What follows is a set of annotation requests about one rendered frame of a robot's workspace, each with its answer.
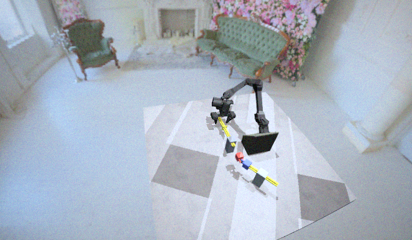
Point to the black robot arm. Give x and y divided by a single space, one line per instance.
257 86

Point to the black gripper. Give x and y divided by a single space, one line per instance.
231 115

